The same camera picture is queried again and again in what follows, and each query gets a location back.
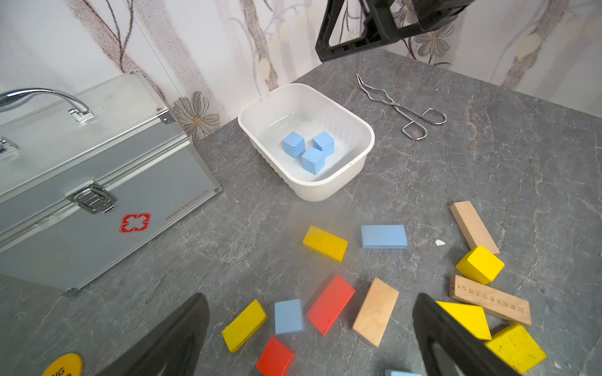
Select yellow block centre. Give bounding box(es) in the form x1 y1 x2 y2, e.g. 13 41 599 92
437 301 492 341

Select natural wood block centre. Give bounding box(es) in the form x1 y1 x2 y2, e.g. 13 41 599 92
352 278 399 347

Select yellow block far left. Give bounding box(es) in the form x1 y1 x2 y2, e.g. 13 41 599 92
222 299 267 353

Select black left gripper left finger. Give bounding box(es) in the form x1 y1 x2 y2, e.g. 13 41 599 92
100 293 210 375

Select yellow big blind chip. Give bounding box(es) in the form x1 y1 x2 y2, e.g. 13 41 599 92
42 352 83 376

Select yellow speckled block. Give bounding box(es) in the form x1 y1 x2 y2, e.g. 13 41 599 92
484 324 547 375

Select silver aluminium first aid case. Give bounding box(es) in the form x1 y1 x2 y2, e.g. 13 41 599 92
1 71 221 294

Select yellow long block top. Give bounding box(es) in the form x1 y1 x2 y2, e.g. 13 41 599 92
303 226 348 263

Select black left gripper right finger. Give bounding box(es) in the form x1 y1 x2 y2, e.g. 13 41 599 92
412 293 517 376

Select long blue block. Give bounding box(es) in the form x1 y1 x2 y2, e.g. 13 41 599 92
362 225 409 249

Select plain wood block right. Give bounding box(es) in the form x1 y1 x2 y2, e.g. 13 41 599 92
450 201 500 255

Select red long block centre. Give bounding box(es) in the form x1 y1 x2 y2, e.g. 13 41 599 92
307 275 355 336

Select engraved wood block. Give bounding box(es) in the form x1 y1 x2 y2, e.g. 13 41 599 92
449 275 532 327

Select metal wire tongs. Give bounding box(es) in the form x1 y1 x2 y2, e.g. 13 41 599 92
355 73 448 141

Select blue cube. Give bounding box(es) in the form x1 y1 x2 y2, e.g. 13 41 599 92
313 132 335 157
385 369 421 376
301 147 325 175
274 299 304 335
282 132 306 158

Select small yellow cube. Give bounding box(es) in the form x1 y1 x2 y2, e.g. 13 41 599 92
456 246 505 285

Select white plastic tray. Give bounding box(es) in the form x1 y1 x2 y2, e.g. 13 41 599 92
238 83 375 202

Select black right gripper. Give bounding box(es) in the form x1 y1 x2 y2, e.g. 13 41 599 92
315 0 473 63

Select small red block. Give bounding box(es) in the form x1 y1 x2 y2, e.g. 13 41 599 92
256 337 296 376

